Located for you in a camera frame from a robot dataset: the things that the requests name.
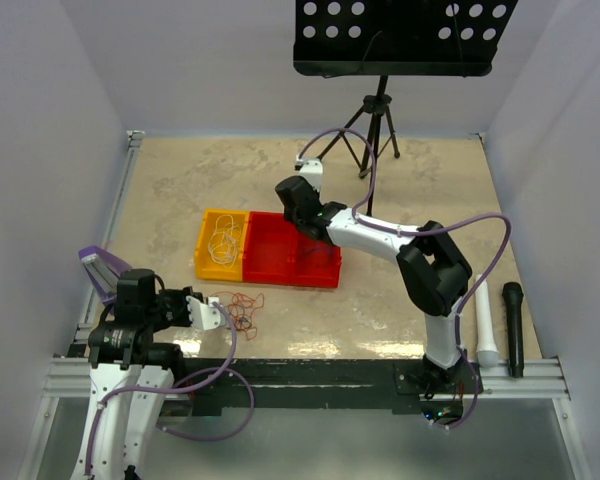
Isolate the aluminium front rail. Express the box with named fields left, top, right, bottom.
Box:
left=43, top=358, right=571, bottom=399

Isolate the black music stand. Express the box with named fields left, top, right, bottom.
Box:
left=292, top=0, right=521, bottom=224

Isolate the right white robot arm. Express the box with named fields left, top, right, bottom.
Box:
left=275, top=175, right=472, bottom=393

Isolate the coloured wire bundle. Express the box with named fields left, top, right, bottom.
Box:
left=210, top=291, right=266, bottom=343

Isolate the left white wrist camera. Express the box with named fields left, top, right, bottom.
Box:
left=186, top=296, right=227, bottom=331

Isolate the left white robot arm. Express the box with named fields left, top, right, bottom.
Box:
left=71, top=269, right=197, bottom=479

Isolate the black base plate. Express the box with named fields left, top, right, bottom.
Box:
left=176, top=359, right=483, bottom=417

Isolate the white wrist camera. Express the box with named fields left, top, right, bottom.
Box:
left=186, top=296, right=227, bottom=331
left=294, top=156, right=324, bottom=193

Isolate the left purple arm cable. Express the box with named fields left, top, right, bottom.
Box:
left=82, top=301, right=255, bottom=476

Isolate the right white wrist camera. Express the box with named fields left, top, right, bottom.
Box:
left=294, top=156, right=324, bottom=193

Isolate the red double compartment bin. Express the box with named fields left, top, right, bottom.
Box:
left=243, top=211, right=342, bottom=289

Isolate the white wire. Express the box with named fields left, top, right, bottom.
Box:
left=206, top=213, right=245, bottom=266

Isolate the black cylinder post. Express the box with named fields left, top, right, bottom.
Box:
left=502, top=282, right=524, bottom=379

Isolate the purple wire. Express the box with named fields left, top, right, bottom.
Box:
left=299, top=242, right=339, bottom=261

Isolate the aluminium rail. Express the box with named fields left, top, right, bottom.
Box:
left=43, top=358, right=571, bottom=399
left=67, top=130, right=145, bottom=357

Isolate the yellow plastic bin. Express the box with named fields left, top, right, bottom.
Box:
left=194, top=209, right=250, bottom=282

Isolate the white cylinder post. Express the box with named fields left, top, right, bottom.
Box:
left=474, top=274, right=500, bottom=369

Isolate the aluminium left rail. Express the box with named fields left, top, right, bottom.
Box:
left=67, top=130, right=145, bottom=357

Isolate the purple holder block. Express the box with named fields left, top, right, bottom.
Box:
left=78, top=245, right=131, bottom=306

